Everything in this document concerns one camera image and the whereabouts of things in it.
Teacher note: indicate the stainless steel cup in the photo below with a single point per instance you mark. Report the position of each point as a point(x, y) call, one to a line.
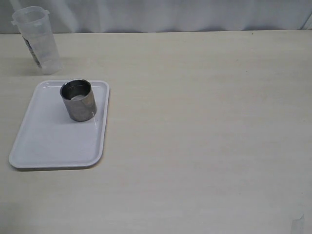
point(79, 100)

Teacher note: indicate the translucent plastic measuring cup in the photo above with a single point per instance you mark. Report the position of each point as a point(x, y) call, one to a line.
point(35, 28)

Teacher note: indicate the white plastic tray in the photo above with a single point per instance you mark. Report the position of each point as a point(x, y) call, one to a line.
point(49, 139)

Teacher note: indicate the white backdrop curtain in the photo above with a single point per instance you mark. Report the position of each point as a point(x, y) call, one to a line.
point(117, 16)

